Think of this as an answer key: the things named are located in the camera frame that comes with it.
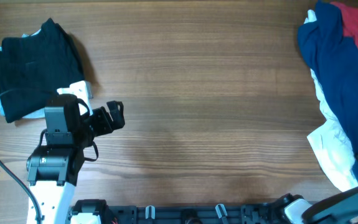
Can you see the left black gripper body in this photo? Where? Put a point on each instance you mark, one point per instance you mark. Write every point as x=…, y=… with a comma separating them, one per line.
x=101, y=124

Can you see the blue polo shirt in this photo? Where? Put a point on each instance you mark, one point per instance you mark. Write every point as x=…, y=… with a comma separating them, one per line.
x=334, y=59

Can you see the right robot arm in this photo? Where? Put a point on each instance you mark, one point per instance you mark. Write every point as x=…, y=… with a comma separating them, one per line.
x=340, y=208

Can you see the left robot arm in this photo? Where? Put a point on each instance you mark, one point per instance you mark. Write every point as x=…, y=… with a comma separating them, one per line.
x=54, y=165

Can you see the white shirt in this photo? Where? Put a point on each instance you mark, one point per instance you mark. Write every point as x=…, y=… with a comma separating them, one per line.
x=330, y=142

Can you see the black folded shirt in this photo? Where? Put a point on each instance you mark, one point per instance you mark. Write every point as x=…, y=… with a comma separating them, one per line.
x=31, y=65

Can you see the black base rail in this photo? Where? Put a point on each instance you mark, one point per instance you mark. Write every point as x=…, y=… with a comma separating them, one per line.
x=97, y=211

